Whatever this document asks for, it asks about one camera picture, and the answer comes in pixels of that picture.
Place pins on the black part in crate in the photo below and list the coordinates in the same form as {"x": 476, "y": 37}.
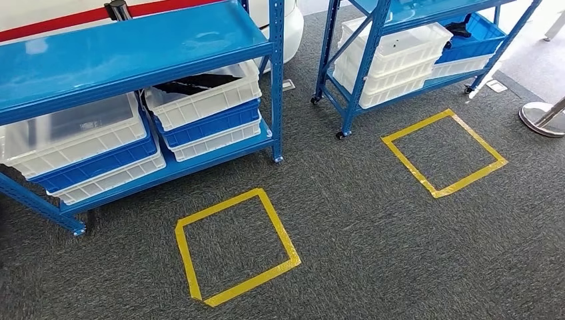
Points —
{"x": 198, "y": 83}

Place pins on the black stanchion post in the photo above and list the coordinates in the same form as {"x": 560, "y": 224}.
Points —
{"x": 118, "y": 9}

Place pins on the white car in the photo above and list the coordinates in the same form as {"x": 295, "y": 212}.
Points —
{"x": 291, "y": 26}

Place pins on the yellow floor tape square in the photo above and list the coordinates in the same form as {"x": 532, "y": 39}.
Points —
{"x": 406, "y": 159}

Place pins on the silver stanchion with base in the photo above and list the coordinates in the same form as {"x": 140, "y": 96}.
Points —
{"x": 540, "y": 119}

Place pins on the red barrier belt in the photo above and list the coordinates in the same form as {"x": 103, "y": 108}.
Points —
{"x": 167, "y": 6}
{"x": 53, "y": 24}

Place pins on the black item in crate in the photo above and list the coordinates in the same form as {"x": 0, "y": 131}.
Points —
{"x": 459, "y": 30}

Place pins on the small white floor object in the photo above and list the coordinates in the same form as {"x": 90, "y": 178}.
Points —
{"x": 288, "y": 84}

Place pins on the metal floor outlet plate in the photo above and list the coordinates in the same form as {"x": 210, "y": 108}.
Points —
{"x": 496, "y": 86}

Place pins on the blue metal shelf rack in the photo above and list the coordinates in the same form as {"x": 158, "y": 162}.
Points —
{"x": 110, "y": 48}
{"x": 366, "y": 57}

